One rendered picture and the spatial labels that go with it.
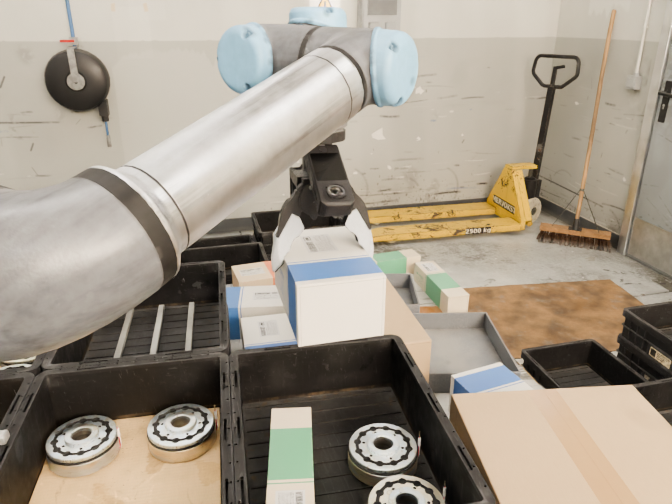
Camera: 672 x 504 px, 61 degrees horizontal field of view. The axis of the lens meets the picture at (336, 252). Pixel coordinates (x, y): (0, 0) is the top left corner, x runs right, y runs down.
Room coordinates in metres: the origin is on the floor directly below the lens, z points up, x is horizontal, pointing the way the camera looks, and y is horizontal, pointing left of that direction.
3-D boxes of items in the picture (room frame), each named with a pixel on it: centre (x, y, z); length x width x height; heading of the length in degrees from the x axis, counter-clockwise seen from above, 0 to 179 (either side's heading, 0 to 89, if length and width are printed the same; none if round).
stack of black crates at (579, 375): (1.56, -0.84, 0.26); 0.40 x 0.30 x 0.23; 15
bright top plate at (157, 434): (0.72, 0.24, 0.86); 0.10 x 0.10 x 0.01
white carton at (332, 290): (0.76, 0.02, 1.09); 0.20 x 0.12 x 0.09; 15
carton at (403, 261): (1.63, -0.14, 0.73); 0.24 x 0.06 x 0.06; 109
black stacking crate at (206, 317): (0.99, 0.37, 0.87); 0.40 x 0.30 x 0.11; 11
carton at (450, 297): (1.48, -0.30, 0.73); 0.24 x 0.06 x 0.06; 15
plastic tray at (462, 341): (1.16, -0.29, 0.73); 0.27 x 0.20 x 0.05; 2
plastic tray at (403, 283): (1.43, -0.09, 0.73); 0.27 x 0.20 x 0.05; 90
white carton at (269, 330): (1.11, 0.15, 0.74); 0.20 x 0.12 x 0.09; 12
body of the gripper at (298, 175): (0.79, 0.02, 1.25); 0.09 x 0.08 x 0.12; 15
